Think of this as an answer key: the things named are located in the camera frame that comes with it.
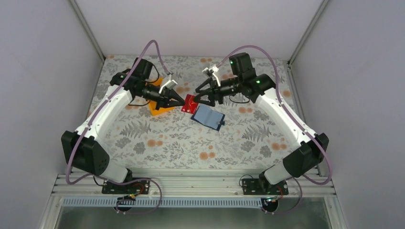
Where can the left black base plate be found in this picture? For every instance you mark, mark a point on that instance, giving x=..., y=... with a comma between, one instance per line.
x=140, y=187

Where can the aluminium mounting rail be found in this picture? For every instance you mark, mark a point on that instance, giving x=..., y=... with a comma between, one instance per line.
x=205, y=183

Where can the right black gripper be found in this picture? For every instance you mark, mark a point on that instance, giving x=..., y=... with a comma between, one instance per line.
x=213, y=89

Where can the floral patterned table mat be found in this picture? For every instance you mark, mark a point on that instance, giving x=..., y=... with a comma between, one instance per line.
x=250, y=139

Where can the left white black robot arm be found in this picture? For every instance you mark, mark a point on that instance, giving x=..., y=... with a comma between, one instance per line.
x=82, y=147

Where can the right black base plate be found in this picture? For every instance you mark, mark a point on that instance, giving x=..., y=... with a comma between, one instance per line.
x=256, y=187

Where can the grey slotted cable duct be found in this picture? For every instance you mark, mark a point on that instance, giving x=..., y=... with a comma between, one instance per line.
x=149, y=202

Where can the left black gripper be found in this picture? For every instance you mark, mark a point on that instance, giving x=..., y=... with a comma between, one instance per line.
x=165, y=97

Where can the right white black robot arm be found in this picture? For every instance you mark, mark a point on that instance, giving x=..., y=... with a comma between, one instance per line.
x=308, y=146

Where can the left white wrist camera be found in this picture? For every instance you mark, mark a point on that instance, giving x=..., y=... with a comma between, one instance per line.
x=167, y=83

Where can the blue card holder wallet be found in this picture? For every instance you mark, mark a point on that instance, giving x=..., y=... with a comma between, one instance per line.
x=208, y=117

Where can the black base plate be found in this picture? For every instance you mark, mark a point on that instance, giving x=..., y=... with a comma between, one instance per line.
x=256, y=187
x=140, y=187

